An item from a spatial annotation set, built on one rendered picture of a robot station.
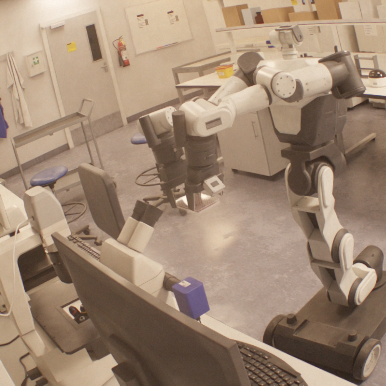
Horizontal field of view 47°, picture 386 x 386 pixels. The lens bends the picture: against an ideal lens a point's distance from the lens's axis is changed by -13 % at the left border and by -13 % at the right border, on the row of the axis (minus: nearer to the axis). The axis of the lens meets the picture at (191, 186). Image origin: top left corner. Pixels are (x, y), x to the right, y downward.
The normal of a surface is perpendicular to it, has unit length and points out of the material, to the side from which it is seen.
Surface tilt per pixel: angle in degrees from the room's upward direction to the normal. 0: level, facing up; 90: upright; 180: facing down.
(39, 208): 80
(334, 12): 90
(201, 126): 101
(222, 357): 94
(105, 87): 90
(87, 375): 49
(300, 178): 83
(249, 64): 31
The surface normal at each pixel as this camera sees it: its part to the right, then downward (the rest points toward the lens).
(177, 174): 0.54, -0.04
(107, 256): -0.79, -0.08
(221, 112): 0.38, 0.44
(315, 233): -0.51, -0.65
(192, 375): -0.52, 0.48
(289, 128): -0.79, 0.27
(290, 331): -0.66, -0.36
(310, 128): -0.12, 0.42
